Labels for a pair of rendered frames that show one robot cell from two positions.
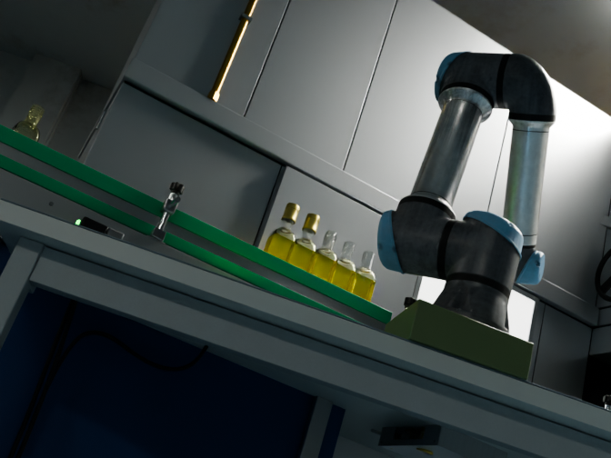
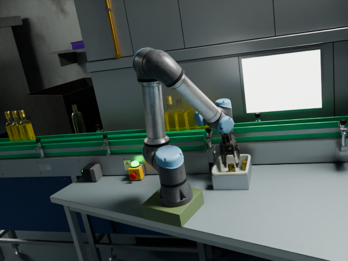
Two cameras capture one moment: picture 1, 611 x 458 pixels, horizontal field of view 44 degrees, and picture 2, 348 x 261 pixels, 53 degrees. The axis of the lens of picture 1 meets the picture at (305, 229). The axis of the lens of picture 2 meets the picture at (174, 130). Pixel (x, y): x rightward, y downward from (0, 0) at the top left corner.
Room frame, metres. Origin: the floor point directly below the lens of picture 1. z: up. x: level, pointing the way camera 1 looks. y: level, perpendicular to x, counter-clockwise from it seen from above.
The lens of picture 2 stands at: (0.19, -1.24, 1.58)
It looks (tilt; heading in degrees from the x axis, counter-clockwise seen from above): 18 degrees down; 39
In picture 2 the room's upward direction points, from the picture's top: 9 degrees counter-clockwise
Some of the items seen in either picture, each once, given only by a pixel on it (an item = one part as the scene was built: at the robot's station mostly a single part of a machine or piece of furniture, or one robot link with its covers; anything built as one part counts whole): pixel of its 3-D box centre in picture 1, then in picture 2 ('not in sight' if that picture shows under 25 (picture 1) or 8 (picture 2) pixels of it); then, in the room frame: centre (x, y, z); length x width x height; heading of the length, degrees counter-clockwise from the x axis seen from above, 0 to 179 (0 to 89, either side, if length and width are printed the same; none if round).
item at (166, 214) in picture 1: (170, 209); (105, 146); (1.41, 0.27, 0.94); 0.07 x 0.04 x 0.13; 20
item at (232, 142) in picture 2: not in sight; (227, 141); (1.63, -0.40, 0.95); 0.09 x 0.08 x 0.12; 19
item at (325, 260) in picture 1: (314, 288); (182, 125); (1.72, -0.07, 0.99); 0.06 x 0.06 x 0.21; 19
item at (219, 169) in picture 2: not in sight; (232, 171); (1.61, -0.42, 0.80); 0.22 x 0.17 x 0.09; 20
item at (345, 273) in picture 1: (334, 298); (192, 124); (1.74, -0.12, 0.99); 0.06 x 0.06 x 0.21; 20
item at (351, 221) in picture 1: (405, 291); (237, 86); (1.96, -0.32, 1.15); 0.90 x 0.03 x 0.34; 110
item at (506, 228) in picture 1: (483, 253); (169, 163); (1.25, -0.32, 0.99); 0.13 x 0.12 x 0.14; 62
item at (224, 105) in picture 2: not in sight; (223, 111); (1.63, -0.40, 1.11); 0.09 x 0.08 x 0.11; 152
